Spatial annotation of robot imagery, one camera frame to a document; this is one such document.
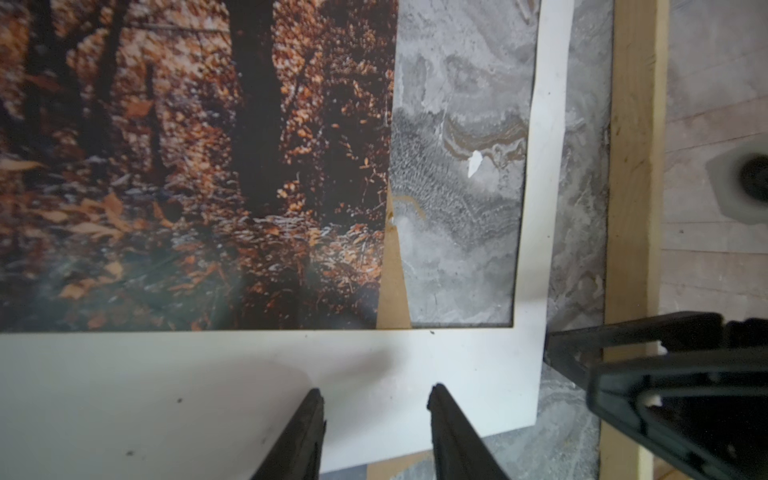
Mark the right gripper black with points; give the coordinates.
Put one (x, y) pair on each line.
(702, 406)

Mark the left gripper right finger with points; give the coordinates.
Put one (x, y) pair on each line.
(459, 452)

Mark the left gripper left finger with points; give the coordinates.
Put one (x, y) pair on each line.
(296, 455)

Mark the white photo mat board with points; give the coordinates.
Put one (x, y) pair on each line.
(476, 136)

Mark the autumn forest photo print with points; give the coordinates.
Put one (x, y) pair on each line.
(194, 165)

